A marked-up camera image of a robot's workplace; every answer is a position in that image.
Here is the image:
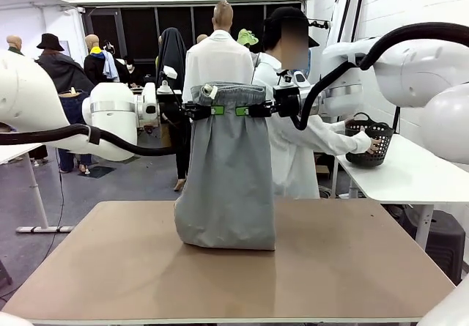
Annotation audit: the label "white panel with black frame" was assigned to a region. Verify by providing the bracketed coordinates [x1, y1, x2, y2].
[325, 0, 355, 47]
[339, 0, 366, 43]

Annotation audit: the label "person's right forearm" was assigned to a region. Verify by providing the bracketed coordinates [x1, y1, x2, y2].
[311, 127, 372, 158]

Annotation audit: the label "white side table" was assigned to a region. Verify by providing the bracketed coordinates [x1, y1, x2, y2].
[331, 133, 469, 252]

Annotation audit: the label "person with face mask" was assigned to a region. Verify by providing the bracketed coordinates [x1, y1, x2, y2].
[122, 55, 147, 88]

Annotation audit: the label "black stand foot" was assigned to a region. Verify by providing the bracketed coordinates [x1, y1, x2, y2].
[0, 259, 14, 289]

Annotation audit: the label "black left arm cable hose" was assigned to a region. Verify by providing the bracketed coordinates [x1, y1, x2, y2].
[0, 123, 184, 157]

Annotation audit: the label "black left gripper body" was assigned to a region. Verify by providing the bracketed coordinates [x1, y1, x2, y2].
[160, 93, 191, 122]

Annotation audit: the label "thin black floor cable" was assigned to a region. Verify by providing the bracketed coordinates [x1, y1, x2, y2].
[0, 179, 66, 301]

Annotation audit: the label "person's left forearm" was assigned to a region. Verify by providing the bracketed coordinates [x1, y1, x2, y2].
[317, 117, 348, 134]

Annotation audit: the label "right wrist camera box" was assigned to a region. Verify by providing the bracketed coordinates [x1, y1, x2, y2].
[277, 69, 295, 89]

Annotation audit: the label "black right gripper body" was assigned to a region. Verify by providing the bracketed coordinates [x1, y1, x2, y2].
[273, 86, 302, 118]

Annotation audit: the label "black floor mat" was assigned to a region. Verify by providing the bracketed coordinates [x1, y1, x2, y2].
[78, 164, 117, 179]

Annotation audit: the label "person in white shirt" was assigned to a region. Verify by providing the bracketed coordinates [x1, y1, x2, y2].
[251, 6, 373, 199]

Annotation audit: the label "black plastic stool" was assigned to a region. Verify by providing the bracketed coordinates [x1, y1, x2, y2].
[401, 208, 467, 286]

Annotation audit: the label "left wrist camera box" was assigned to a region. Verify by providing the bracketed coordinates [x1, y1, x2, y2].
[157, 65, 179, 95]

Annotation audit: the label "mannequin in black hooded cloak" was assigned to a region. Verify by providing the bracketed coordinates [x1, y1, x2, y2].
[156, 28, 191, 191]

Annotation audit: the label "mannequin with yellow scarf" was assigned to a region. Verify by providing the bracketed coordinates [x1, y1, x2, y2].
[83, 34, 122, 85]

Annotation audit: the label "mannequin with green hat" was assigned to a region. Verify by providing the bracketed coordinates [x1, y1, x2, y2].
[237, 28, 260, 54]

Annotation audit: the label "mannequin in cream coat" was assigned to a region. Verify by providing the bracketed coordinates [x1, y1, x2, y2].
[6, 35, 25, 56]

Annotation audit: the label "black cap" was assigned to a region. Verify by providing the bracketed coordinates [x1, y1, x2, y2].
[264, 6, 309, 26]

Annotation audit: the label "black plastic laundry basket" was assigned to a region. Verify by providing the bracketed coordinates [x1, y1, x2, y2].
[344, 112, 396, 168]

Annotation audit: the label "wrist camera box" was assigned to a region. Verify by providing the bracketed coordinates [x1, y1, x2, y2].
[157, 65, 179, 95]
[277, 69, 295, 89]

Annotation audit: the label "grey training pants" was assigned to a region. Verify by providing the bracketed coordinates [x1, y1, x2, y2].
[174, 81, 276, 252]

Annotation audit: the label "mannequin in white shirt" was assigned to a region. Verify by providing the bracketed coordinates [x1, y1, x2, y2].
[182, 0, 254, 102]

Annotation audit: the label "white desk with T-foot leg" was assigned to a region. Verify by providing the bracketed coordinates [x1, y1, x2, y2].
[0, 142, 74, 234]

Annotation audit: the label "black framed window wall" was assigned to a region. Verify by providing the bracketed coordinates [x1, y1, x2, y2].
[82, 0, 307, 81]

